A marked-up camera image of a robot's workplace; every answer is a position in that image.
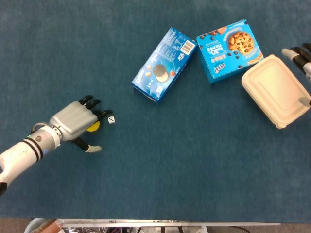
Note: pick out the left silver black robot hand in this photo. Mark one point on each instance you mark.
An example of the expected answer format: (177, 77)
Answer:
(73, 120)

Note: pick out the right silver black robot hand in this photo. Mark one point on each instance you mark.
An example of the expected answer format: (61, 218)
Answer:
(303, 60)

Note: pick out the yellow round ball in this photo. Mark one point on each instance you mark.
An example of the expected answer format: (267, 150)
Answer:
(93, 128)

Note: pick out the white die with black dots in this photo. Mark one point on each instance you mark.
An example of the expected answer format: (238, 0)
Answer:
(111, 120)

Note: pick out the beige lidded food container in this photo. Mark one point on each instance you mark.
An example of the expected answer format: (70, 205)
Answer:
(272, 92)

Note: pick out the light blue chocolate chip cookie box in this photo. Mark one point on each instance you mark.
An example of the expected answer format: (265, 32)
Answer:
(228, 51)

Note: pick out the blue Oreo cookie box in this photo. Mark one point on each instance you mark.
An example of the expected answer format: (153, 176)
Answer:
(165, 65)

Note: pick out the orange brown plastic object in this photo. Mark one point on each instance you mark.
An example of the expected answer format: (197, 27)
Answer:
(48, 225)

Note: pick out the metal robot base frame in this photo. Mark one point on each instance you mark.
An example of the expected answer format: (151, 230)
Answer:
(145, 222)

